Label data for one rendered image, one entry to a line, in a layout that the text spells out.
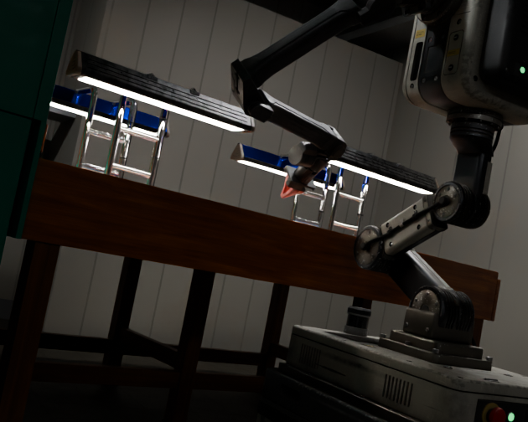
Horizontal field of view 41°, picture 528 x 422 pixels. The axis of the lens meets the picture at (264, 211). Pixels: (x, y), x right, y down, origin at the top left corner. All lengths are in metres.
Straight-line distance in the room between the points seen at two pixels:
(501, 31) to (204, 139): 2.66
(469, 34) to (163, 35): 2.62
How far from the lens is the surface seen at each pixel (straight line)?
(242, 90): 1.70
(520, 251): 3.88
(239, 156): 2.95
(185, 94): 2.17
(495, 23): 1.79
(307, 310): 4.56
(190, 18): 4.23
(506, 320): 3.88
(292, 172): 2.11
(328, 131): 1.99
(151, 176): 2.30
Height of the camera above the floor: 0.63
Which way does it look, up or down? 4 degrees up
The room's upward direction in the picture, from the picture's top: 11 degrees clockwise
